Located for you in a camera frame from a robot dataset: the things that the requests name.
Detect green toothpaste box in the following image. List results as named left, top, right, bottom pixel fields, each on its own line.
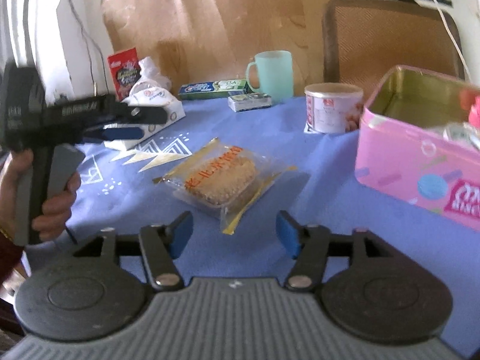
left=178, top=79, right=251, bottom=100

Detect small white-green soap pack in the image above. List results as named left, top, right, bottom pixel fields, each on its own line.
left=228, top=93, right=272, bottom=112

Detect person's left hand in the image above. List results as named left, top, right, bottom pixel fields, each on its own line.
left=1, top=145, right=85, bottom=246

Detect wood-pattern board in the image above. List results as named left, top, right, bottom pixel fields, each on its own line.
left=101, top=0, right=330, bottom=94

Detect teal plastic mug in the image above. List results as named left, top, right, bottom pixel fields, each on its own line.
left=245, top=50, right=294, bottom=102

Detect white power cable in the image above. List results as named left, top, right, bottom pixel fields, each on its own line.
left=414, top=0, right=474, bottom=82

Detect white tissue pack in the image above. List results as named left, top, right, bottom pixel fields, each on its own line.
left=104, top=87, right=185, bottom=151

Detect pink biscuit tin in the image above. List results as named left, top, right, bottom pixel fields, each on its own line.
left=355, top=66, right=479, bottom=229

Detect red snack bag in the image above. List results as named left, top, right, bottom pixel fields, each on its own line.
left=107, top=47, right=141, bottom=101

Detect bagged white plastic bowls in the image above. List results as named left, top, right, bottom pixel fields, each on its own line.
left=129, top=57, right=172, bottom=96

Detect pink fluffy soft object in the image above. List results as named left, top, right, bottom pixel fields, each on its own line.
left=459, top=88, right=480, bottom=128

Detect white red-label can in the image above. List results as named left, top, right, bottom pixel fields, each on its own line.
left=304, top=83, right=364, bottom=134

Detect packaged sesame cake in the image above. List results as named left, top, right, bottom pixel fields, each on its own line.
left=153, top=137, right=296, bottom=235

